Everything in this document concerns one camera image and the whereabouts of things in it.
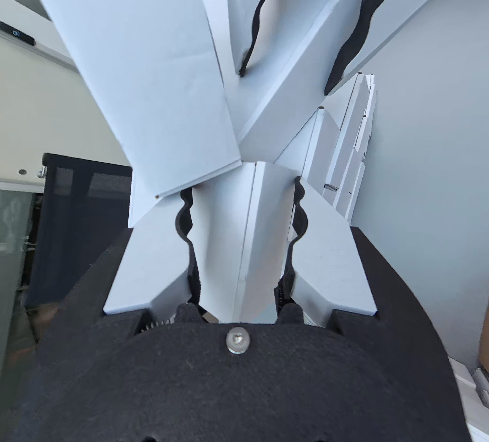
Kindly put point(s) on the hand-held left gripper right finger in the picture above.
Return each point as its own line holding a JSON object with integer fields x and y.
{"x": 332, "y": 266}

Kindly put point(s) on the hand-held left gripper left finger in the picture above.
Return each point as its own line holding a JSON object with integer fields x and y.
{"x": 152, "y": 270}

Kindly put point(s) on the white cardboard box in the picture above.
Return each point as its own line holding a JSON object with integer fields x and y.
{"x": 133, "y": 67}
{"x": 221, "y": 239}
{"x": 298, "y": 67}

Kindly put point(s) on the black office chair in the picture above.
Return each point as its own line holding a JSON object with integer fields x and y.
{"x": 84, "y": 220}

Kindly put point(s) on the black camera bar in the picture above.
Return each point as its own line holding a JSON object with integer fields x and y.
{"x": 17, "y": 33}

